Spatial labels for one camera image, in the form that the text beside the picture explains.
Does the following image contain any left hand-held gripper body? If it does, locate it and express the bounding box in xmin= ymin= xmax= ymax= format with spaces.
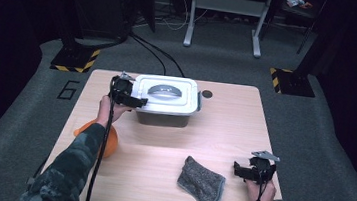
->
xmin=108 ymin=69 xmax=136 ymax=107

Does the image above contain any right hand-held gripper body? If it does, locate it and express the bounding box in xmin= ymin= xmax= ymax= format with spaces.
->
xmin=246 ymin=148 xmax=282 ymax=185

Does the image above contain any brown transparent storage box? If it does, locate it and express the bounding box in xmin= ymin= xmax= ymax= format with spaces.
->
xmin=134 ymin=107 xmax=193 ymax=130

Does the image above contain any grey cloth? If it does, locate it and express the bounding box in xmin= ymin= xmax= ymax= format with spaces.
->
xmin=174 ymin=154 xmax=229 ymax=201

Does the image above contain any orange plush toy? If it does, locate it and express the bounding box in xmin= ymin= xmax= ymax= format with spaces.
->
xmin=70 ymin=117 xmax=121 ymax=160

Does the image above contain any white box lid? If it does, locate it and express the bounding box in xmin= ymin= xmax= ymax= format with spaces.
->
xmin=129 ymin=72 xmax=205 ymax=119

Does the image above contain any person's right hand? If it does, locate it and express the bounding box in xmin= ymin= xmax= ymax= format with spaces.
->
xmin=243 ymin=177 xmax=279 ymax=201

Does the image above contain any person's left hand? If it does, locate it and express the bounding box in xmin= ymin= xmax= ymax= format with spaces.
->
xmin=95 ymin=93 xmax=135 ymax=131

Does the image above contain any black base with yellow stripes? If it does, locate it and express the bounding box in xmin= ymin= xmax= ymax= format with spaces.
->
xmin=49 ymin=44 xmax=101 ymax=75
xmin=267 ymin=67 xmax=318 ymax=99

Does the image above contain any black cabinet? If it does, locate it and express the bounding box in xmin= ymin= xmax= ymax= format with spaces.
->
xmin=61 ymin=0 xmax=135 ymax=43

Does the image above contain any white metal stand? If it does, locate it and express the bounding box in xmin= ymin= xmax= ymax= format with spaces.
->
xmin=182 ymin=0 xmax=275 ymax=60

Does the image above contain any orange and white clutter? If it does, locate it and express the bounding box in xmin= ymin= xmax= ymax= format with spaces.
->
xmin=285 ymin=0 xmax=314 ymax=11

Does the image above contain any black floor cable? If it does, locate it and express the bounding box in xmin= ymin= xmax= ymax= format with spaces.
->
xmin=125 ymin=34 xmax=171 ymax=77
xmin=127 ymin=32 xmax=191 ymax=79

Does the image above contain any left hand-held gripper cable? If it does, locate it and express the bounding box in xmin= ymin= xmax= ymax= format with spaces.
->
xmin=85 ymin=78 xmax=119 ymax=201

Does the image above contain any white cable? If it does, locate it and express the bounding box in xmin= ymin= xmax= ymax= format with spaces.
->
xmin=160 ymin=0 xmax=211 ymax=35

